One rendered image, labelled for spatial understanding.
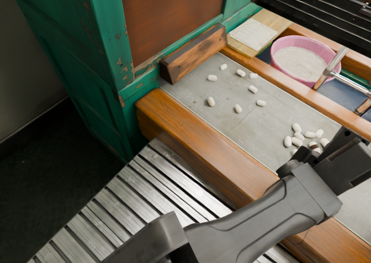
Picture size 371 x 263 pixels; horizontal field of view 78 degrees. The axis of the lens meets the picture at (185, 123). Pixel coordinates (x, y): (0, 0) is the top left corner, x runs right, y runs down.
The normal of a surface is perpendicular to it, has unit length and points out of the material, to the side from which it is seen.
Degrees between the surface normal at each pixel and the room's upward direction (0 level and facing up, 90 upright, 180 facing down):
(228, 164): 0
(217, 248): 20
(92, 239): 0
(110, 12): 90
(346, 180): 48
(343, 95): 0
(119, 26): 90
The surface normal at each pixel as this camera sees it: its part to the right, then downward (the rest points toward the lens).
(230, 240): 0.35, -0.65
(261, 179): 0.05, -0.56
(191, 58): 0.70, 0.32
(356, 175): -0.62, -0.11
